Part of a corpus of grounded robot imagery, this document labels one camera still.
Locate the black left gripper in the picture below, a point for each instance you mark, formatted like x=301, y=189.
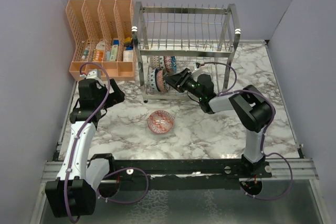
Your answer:
x=115, y=97

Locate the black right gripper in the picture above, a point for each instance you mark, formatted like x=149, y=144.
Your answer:
x=179, y=81

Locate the red diamond patterned bowl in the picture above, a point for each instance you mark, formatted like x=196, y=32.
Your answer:
x=160, y=122

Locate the blue floral patterned bowl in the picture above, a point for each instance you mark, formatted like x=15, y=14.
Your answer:
x=152, y=80

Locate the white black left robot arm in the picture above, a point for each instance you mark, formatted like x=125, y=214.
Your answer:
x=73, y=193

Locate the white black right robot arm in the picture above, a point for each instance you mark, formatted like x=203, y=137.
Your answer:
x=254, y=111

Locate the steel two-tier dish rack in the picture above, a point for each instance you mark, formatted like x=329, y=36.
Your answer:
x=188, y=33

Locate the white pill box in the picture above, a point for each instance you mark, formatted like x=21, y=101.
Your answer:
x=128, y=56

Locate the green white box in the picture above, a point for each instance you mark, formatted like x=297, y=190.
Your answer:
x=114, y=52

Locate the orange white packet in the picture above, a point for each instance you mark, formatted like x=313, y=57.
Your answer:
x=98, y=52

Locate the yellow black item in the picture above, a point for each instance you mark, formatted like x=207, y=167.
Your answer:
x=127, y=42

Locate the peach plastic file organizer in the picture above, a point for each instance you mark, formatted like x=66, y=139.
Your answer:
x=94, y=20

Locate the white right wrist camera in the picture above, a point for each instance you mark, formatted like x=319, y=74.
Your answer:
x=197, y=69

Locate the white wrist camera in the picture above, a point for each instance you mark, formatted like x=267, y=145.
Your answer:
x=197, y=69
x=96, y=75

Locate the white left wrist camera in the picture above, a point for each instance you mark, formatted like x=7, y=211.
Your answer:
x=96, y=75

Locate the black mounting rail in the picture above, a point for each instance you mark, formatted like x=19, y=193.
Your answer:
x=179, y=174

